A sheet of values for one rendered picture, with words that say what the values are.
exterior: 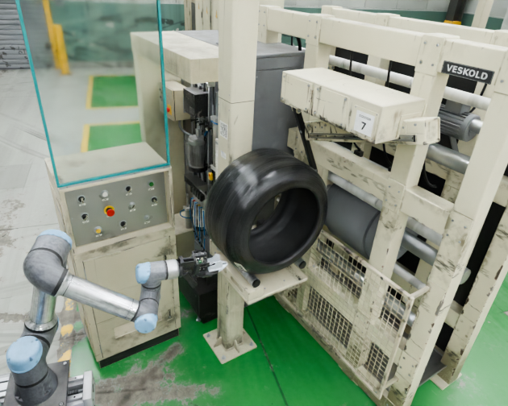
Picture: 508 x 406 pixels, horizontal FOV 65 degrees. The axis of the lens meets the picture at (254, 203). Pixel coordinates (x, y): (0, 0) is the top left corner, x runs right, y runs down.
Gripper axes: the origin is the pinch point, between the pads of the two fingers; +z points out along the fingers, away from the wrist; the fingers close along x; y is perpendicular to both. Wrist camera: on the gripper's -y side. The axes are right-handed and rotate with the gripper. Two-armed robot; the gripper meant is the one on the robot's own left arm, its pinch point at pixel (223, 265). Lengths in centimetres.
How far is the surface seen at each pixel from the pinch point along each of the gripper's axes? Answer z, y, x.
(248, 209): 10.3, 20.5, 10.9
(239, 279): 17.4, -26.5, 10.6
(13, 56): -133, -299, 890
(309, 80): 40, 64, 42
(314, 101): 41, 58, 36
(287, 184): 27.7, 29.2, 14.8
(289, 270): 49, -30, 14
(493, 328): 220, -83, -27
